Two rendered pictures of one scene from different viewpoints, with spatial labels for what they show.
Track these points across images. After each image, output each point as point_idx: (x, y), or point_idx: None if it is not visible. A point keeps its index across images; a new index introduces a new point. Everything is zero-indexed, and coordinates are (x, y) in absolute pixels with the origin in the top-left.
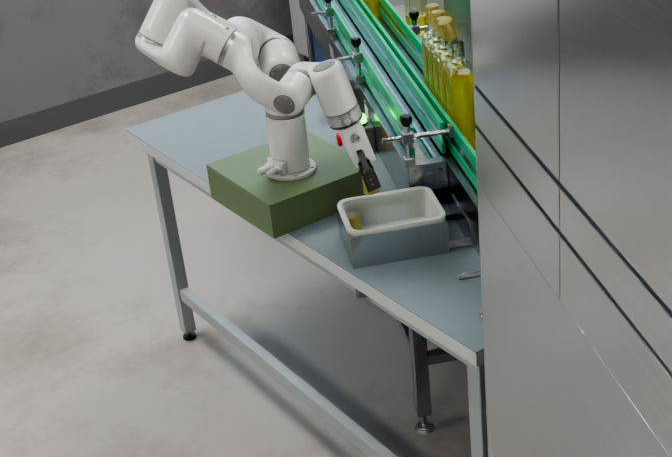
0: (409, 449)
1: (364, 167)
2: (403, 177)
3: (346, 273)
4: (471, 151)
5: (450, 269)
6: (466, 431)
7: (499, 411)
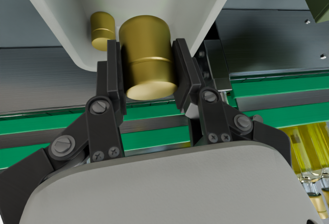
0: None
1: (2, 209)
2: (242, 45)
3: None
4: (124, 150)
5: (27, 15)
6: None
7: None
